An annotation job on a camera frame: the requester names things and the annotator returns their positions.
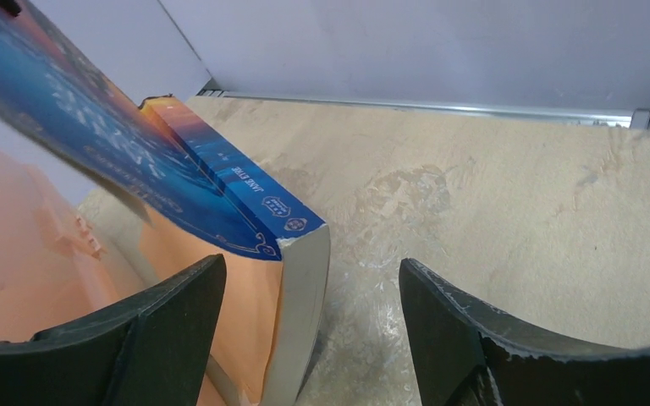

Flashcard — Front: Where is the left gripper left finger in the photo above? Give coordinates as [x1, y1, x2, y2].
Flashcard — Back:
[0, 255, 227, 405]

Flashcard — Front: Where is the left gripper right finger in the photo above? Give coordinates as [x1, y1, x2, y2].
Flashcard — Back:
[399, 258, 650, 405]

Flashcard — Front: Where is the blue orange book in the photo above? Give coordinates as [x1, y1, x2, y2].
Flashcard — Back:
[0, 1, 330, 405]

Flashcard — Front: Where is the orange translucent plastic box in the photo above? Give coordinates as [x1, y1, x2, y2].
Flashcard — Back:
[0, 151, 146, 342]

